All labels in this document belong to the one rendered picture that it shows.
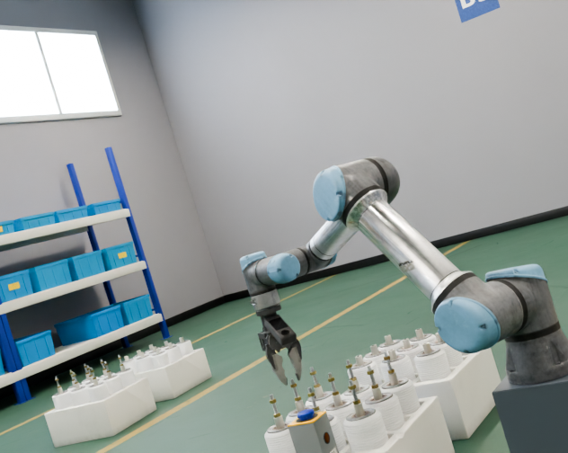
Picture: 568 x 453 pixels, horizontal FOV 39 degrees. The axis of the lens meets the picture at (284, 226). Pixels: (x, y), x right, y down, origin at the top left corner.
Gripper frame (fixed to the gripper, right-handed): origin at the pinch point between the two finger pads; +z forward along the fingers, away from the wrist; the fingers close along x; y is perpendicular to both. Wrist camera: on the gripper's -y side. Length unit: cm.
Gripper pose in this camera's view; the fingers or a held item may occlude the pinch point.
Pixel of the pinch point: (292, 377)
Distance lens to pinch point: 223.5
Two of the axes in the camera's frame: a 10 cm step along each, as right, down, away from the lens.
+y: -3.4, 1.0, 9.4
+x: -8.9, 2.8, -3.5
